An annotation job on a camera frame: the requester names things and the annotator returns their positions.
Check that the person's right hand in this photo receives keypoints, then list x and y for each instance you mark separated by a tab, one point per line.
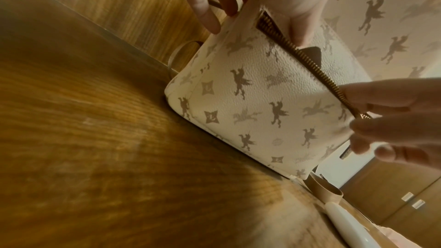
406	121

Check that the cream patterned backpack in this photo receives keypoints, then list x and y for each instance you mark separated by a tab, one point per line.
268	100

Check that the white earbud case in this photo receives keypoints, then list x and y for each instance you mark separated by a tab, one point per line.
351	227

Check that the brown wardrobe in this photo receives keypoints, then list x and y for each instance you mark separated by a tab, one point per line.
389	187

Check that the pink bed sheet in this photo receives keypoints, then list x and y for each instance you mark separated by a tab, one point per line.
396	237

